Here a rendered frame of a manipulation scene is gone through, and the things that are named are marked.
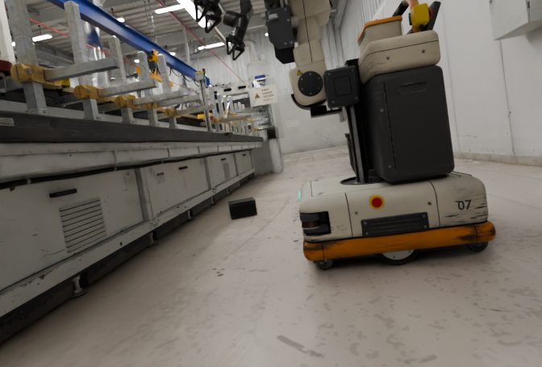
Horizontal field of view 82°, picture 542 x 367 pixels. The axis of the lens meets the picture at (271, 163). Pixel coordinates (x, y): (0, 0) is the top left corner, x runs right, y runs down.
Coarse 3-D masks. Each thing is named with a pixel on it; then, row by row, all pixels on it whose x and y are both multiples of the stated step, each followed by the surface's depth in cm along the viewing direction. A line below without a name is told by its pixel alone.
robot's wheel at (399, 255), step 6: (390, 252) 111; (396, 252) 111; (402, 252) 111; (408, 252) 110; (414, 252) 110; (378, 258) 112; (384, 258) 112; (390, 258) 111; (396, 258) 111; (402, 258) 111; (408, 258) 111; (390, 264) 112; (396, 264) 111; (402, 264) 111
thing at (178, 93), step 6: (180, 90) 146; (150, 96) 147; (156, 96) 147; (162, 96) 147; (168, 96) 146; (174, 96) 146; (180, 96) 146; (114, 102) 150; (138, 102) 148; (144, 102) 148; (150, 102) 149; (102, 108) 150; (108, 108) 150; (114, 108) 150
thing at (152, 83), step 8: (144, 80) 121; (152, 80) 121; (104, 88) 123; (112, 88) 123; (120, 88) 123; (128, 88) 122; (136, 88) 122; (144, 88) 122; (152, 88) 124; (64, 96) 125; (72, 96) 125; (104, 96) 125; (56, 104) 126; (64, 104) 127
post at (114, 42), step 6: (114, 36) 143; (108, 42) 143; (114, 42) 143; (114, 48) 143; (120, 48) 146; (114, 54) 144; (120, 54) 146; (120, 60) 145; (120, 66) 144; (114, 72) 144; (120, 72) 144; (120, 78) 144; (120, 84) 144; (120, 108) 145; (126, 108) 145; (126, 114) 145
